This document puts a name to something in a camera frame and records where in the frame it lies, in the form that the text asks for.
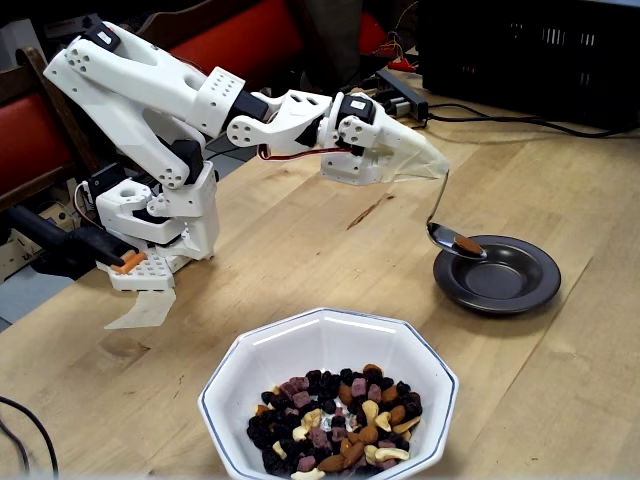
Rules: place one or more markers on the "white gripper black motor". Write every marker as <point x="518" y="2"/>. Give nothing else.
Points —
<point x="387" y="134"/>

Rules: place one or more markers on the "bent metal spoon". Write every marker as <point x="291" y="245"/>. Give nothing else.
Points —
<point x="442" y="235"/>

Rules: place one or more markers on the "brown almond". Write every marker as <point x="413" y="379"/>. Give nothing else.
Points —
<point x="467" y="245"/>

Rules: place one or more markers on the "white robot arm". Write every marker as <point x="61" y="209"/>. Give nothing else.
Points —
<point x="140" y="85"/>

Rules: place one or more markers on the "dark brown plate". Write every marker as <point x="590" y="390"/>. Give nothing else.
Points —
<point x="505" y="285"/>

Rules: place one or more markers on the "white octagonal bowl blue rim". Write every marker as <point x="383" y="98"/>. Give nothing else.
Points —
<point x="320" y="345"/>

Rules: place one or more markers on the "black usb hub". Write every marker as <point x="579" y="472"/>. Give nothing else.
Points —
<point x="400" y="90"/>

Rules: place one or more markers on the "dark grey hanging jacket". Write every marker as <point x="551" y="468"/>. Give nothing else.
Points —
<point x="340" y="40"/>

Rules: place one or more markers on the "black plastic crate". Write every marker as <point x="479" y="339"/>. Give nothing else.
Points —
<point x="525" y="50"/>

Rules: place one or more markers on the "wooden chair red cushion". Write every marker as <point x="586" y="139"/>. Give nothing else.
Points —
<point x="25" y="145"/>
<point x="240" y="35"/>

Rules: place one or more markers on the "nut and berry mix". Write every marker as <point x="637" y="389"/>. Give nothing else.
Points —
<point x="350" y="435"/>

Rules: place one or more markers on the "beige tape strip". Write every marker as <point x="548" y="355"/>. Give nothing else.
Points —
<point x="145" y="310"/>

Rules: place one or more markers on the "black clamp orange tip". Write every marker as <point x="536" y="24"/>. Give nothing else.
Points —
<point x="65" y="240"/>

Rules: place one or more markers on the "beige small device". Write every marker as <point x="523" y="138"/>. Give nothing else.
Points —
<point x="55" y="215"/>

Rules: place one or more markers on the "dark printed box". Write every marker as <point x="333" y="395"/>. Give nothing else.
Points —
<point x="62" y="21"/>

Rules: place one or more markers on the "white carton black print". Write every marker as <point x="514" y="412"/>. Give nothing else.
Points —
<point x="20" y="260"/>

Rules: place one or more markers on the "plain white box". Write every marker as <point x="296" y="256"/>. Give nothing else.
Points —
<point x="20" y="40"/>

